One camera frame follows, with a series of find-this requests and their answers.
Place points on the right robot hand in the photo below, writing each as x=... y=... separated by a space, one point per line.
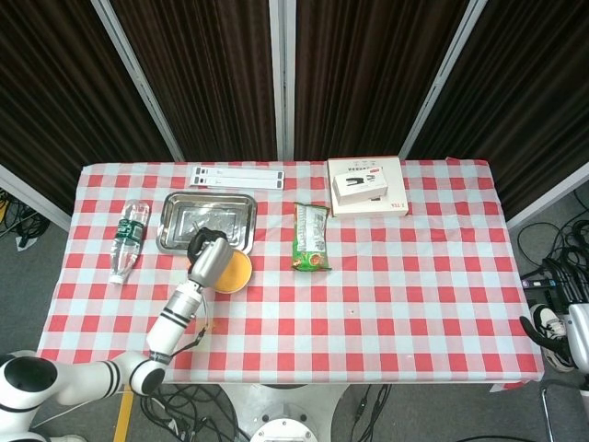
x=580 y=331

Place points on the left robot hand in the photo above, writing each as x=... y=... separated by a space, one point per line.
x=212 y=264

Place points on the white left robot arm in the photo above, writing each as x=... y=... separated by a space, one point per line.
x=175 y=322

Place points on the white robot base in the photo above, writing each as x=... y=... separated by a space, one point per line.
x=280 y=410

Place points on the beige bowl of orange powder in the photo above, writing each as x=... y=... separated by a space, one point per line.
x=240 y=272

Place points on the stainless steel rectangular tray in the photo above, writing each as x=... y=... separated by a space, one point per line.
x=184 y=207

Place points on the black white sneaker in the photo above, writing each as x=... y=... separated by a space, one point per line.
x=557 y=360

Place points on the black power strip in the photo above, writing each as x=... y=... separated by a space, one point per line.
x=534 y=282

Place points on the long flat white box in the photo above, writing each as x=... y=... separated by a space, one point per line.
x=244 y=171
x=244 y=182

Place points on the clear plastic water bottle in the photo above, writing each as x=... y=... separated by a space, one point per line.
x=129 y=235

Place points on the grey metal chair leg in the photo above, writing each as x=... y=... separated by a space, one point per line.
x=546 y=414

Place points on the green snack bag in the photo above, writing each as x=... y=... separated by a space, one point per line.
x=312 y=239

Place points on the red white checkered tablecloth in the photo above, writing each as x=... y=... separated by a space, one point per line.
x=368 y=299

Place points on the small white stapler box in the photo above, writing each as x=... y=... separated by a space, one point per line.
x=359 y=189

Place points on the yellow floor tape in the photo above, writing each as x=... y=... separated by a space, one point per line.
x=123 y=414

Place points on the dark brown partition panel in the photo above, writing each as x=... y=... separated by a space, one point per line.
x=207 y=69
x=529 y=92
x=55 y=92
x=368 y=69

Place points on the large flat white box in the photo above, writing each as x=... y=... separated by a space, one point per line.
x=396 y=189

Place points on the white partition post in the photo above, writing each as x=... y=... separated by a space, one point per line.
x=442 y=78
x=282 y=78
x=138 y=78
x=547 y=198
x=32 y=198

